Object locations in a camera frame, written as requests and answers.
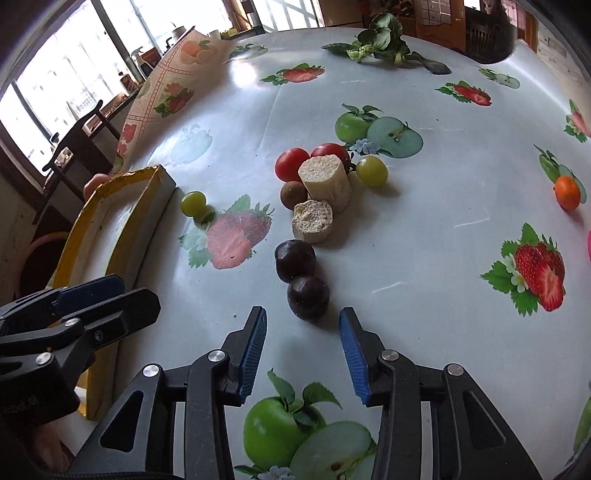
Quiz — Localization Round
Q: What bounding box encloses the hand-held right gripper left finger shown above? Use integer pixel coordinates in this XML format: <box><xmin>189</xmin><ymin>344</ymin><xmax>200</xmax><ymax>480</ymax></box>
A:
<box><xmin>69</xmin><ymin>305</ymin><xmax>269</xmax><ymax>480</ymax></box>

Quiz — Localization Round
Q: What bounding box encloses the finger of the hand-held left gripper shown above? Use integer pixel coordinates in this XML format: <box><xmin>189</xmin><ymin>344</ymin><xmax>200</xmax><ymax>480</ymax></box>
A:
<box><xmin>0</xmin><ymin>287</ymin><xmax>162</xmax><ymax>394</ymax></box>
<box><xmin>0</xmin><ymin>274</ymin><xmax>127</xmax><ymax>331</ymax></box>

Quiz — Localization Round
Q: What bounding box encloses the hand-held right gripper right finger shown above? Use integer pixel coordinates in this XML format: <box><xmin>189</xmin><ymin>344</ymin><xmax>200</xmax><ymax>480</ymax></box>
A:
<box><xmin>338</xmin><ymin>307</ymin><xmax>543</xmax><ymax>480</ymax></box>

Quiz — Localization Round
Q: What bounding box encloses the dark purple passion fruit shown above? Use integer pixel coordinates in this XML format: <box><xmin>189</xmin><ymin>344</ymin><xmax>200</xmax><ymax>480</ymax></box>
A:
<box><xmin>274</xmin><ymin>239</ymin><xmax>318</xmax><ymax>284</ymax></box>
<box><xmin>287</xmin><ymin>276</ymin><xmax>331</xmax><ymax>322</ymax></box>

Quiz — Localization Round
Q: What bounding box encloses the yellow cardboard box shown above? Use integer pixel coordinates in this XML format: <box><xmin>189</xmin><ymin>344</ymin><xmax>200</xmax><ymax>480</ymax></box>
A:
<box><xmin>48</xmin><ymin>164</ymin><xmax>178</xmax><ymax>422</ymax></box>

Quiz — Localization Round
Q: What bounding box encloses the green grape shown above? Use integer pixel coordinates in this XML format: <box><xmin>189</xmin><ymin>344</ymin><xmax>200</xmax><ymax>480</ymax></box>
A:
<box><xmin>180</xmin><ymin>191</ymin><xmax>208</xmax><ymax>218</ymax></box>
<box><xmin>355</xmin><ymin>155</ymin><xmax>389</xmax><ymax>188</ymax></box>

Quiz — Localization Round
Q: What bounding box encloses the brown kiwi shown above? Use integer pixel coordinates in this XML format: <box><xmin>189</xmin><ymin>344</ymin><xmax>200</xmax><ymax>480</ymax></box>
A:
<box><xmin>279</xmin><ymin>181</ymin><xmax>306</xmax><ymax>212</ymax></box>

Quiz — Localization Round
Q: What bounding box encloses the red tomato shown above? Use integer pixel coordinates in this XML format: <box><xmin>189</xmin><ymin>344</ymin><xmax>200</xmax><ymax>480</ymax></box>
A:
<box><xmin>274</xmin><ymin>148</ymin><xmax>311</xmax><ymax>184</ymax></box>
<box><xmin>310</xmin><ymin>143</ymin><xmax>353</xmax><ymax>174</ymax></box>

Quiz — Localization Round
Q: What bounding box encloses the orange tangerine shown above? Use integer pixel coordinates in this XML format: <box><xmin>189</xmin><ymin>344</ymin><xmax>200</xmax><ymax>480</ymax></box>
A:
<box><xmin>554</xmin><ymin>175</ymin><xmax>582</xmax><ymax>211</ymax></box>

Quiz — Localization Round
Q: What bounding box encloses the reddish round basket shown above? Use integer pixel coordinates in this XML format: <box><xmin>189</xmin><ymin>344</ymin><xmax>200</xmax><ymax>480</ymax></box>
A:
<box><xmin>18</xmin><ymin>231</ymin><xmax>71</xmax><ymax>296</ymax></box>

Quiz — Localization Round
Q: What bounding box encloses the pinkish round object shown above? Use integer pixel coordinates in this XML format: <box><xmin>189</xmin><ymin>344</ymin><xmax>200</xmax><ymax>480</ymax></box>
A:
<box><xmin>84</xmin><ymin>173</ymin><xmax>112</xmax><ymax>200</ymax></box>

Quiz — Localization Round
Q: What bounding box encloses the white fruit print tablecloth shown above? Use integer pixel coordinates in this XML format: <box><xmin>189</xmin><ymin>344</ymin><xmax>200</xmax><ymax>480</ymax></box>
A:
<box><xmin>44</xmin><ymin>28</ymin><xmax>591</xmax><ymax>480</ymax></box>

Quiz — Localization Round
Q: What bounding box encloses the dark wooden chair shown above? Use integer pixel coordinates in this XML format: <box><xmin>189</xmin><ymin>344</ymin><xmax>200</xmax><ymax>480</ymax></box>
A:
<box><xmin>41</xmin><ymin>99</ymin><xmax>122</xmax><ymax>206</ymax></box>

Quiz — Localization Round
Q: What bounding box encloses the beige checkered fruit tablecloth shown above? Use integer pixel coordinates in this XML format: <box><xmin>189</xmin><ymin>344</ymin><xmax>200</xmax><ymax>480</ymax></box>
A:
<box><xmin>113</xmin><ymin>28</ymin><xmax>234</xmax><ymax>175</ymax></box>

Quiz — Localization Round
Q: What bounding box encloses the large grid window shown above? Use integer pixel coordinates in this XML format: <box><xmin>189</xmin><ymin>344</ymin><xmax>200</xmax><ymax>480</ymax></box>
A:
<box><xmin>0</xmin><ymin>0</ymin><xmax>232</xmax><ymax>176</ymax></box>

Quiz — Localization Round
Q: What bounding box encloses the white kettle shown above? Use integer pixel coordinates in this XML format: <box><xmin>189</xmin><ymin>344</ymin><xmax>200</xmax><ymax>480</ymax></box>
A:
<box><xmin>165</xmin><ymin>22</ymin><xmax>192</xmax><ymax>47</ymax></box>

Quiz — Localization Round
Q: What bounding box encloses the green leafy vegetable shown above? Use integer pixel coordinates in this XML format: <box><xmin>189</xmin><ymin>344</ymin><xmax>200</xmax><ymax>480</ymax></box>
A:
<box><xmin>321</xmin><ymin>13</ymin><xmax>452</xmax><ymax>75</ymax></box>

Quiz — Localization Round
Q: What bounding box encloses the wooden door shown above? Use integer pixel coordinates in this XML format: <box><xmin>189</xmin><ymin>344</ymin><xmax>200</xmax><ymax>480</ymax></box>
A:
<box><xmin>413</xmin><ymin>0</ymin><xmax>467</xmax><ymax>51</ymax></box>

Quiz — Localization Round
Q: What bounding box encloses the slatted wooden chair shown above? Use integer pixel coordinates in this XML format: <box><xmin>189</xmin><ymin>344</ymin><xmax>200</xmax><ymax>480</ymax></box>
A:
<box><xmin>466</xmin><ymin>18</ymin><xmax>502</xmax><ymax>58</ymax></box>

